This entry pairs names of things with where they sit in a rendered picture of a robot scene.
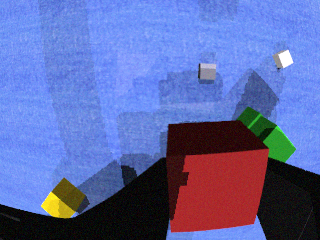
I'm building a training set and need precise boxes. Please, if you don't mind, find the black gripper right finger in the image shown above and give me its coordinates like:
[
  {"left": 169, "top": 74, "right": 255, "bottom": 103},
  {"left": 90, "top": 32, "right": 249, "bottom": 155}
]
[{"left": 256, "top": 157, "right": 320, "bottom": 240}]

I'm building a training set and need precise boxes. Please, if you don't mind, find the yellow block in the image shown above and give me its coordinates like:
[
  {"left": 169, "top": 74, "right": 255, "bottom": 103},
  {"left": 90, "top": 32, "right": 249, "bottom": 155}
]
[{"left": 41, "top": 177, "right": 85, "bottom": 219}]

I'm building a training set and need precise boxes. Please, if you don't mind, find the red block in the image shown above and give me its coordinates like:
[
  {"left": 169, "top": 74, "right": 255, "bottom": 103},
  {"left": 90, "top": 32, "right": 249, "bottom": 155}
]
[{"left": 165, "top": 120, "right": 269, "bottom": 232}]

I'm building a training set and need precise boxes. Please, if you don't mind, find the small grey block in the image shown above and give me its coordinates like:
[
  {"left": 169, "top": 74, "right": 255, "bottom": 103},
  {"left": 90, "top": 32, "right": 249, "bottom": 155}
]
[{"left": 197, "top": 63, "right": 216, "bottom": 80}]

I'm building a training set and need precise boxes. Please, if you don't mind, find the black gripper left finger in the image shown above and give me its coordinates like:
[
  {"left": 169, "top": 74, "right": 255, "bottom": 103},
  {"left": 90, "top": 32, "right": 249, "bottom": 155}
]
[{"left": 0, "top": 157, "right": 171, "bottom": 240}]

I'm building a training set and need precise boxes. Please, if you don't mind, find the white block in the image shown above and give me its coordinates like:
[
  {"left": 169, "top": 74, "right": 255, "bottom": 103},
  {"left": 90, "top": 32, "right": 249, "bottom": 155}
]
[{"left": 272, "top": 49, "right": 293, "bottom": 68}]

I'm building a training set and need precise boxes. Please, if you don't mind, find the green block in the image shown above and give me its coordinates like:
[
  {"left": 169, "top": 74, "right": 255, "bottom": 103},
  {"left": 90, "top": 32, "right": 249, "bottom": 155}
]
[
  {"left": 251, "top": 116, "right": 296, "bottom": 163},
  {"left": 237, "top": 107, "right": 264, "bottom": 129}
]

